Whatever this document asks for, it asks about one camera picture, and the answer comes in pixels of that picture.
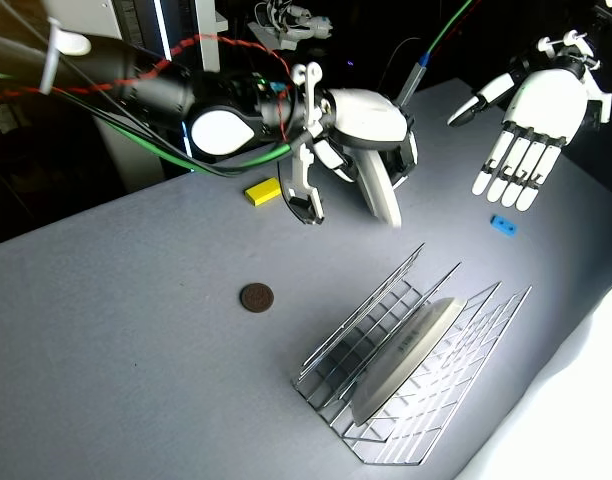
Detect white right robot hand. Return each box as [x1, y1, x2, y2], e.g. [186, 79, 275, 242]
[313, 88, 420, 230]

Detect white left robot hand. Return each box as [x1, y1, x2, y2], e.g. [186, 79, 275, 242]
[446, 67, 590, 212]

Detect spare white robot hand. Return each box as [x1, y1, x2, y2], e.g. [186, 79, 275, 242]
[248, 0, 335, 51]

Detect yellow rectangular block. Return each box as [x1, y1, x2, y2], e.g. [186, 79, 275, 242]
[244, 176, 282, 207]

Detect blue block with holes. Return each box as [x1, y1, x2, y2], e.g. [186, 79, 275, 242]
[490, 214, 519, 237]

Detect dark brown round cookie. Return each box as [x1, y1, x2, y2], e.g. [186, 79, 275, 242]
[239, 282, 275, 315]

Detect white zip tie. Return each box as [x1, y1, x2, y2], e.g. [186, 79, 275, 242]
[38, 17, 62, 96]

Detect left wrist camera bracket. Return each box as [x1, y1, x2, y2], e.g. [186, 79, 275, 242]
[535, 29, 612, 135]

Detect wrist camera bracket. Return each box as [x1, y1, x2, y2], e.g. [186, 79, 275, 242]
[279, 62, 328, 227]
[535, 29, 612, 135]

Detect grey cable connector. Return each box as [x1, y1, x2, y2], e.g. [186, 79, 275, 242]
[395, 52, 431, 107]

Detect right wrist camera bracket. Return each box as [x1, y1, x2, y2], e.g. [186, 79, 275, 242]
[279, 62, 328, 227]

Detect green right arm cable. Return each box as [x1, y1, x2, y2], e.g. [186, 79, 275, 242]
[0, 69, 293, 176]

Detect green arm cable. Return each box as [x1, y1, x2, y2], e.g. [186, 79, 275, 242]
[425, 0, 475, 56]
[0, 69, 293, 176]

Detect green left arm cable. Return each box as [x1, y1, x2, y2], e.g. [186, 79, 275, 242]
[425, 0, 475, 56]

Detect red twisted right arm wire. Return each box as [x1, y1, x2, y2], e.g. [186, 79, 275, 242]
[0, 34, 295, 144]

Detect silver wire plate rack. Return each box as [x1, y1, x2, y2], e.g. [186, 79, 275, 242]
[290, 243, 533, 467]

